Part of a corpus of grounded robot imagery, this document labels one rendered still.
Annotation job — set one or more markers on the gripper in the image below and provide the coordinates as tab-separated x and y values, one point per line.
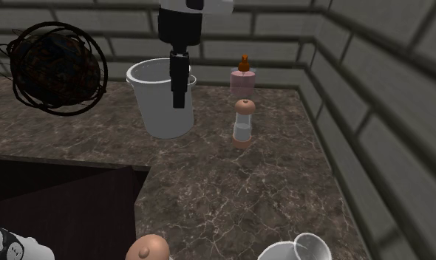
179	27

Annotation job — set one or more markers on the white bucket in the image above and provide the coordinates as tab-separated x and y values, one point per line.
160	108

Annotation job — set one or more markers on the pink soap dispenser orange pump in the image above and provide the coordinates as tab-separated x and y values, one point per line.
242	82

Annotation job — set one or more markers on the clear shaker with tan cap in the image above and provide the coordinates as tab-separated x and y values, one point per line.
243	126

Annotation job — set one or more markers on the tan domed cap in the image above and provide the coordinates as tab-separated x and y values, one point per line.
149	248

